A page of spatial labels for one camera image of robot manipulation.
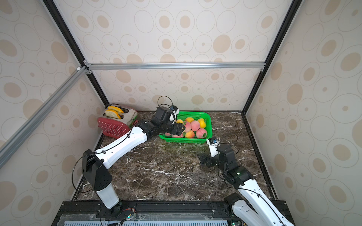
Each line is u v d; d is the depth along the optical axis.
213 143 0.66
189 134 0.98
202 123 1.03
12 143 0.52
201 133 0.97
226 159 0.55
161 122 0.60
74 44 0.81
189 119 1.05
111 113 0.92
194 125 0.99
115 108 0.93
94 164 0.44
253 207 0.48
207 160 0.66
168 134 0.71
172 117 0.64
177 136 0.96
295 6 0.68
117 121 0.90
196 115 1.09
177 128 0.70
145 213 0.73
